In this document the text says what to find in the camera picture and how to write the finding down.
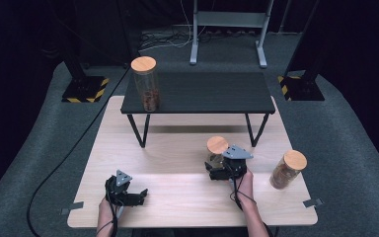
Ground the right hand-held gripper cable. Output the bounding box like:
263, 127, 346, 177
228, 164, 258, 211

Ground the person's left hand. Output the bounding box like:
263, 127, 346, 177
97, 197, 126, 225

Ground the short glass jar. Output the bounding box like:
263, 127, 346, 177
268, 149, 308, 191

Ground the glass jar with pale leaves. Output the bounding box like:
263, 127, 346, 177
206, 135, 230, 170

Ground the tall glass jar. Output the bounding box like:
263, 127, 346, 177
130, 55, 161, 113

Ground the grey tape strip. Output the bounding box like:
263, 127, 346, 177
60, 200, 85, 215
302, 197, 324, 208

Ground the person's right hand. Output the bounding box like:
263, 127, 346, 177
233, 168, 255, 203

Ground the bundle of floor cables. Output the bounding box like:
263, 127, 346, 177
138, 24, 261, 52

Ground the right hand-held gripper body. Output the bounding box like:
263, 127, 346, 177
209, 144, 255, 181

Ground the black stand with striped base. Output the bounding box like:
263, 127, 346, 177
47, 0, 111, 104
277, 0, 326, 102

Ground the grey metal stand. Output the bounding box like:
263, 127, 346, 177
189, 0, 275, 69

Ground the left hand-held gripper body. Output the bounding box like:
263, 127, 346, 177
104, 169, 139, 207

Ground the long black floor cable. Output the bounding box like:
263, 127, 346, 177
26, 65, 132, 237

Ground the black metal shelf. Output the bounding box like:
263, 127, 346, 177
120, 71, 276, 148

